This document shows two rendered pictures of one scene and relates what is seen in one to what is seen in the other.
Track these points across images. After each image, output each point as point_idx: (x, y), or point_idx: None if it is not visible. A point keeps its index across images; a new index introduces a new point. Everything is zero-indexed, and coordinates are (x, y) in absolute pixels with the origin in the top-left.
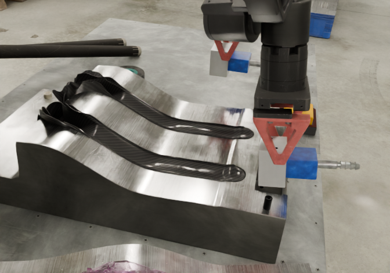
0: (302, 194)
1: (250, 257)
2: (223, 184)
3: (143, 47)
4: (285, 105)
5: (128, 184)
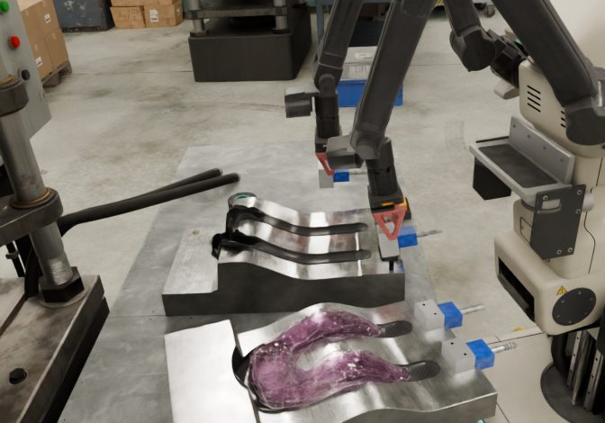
0: (411, 262)
1: None
2: (359, 262)
3: (238, 172)
4: (388, 202)
5: (298, 275)
